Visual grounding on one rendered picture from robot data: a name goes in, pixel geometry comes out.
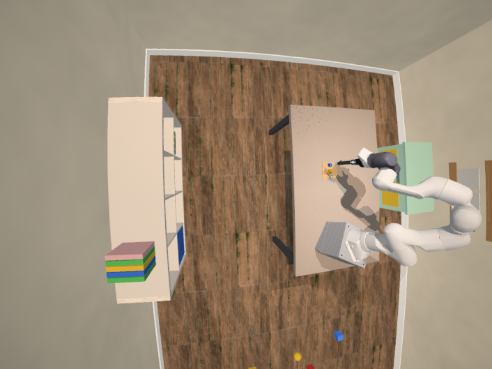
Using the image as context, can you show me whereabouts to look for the light orange mat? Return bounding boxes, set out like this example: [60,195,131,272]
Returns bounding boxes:
[322,162,337,179]

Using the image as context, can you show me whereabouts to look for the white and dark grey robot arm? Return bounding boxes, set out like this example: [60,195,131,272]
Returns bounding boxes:
[345,148,482,266]

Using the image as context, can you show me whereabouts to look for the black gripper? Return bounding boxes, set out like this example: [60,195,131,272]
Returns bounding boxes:
[335,158,364,167]

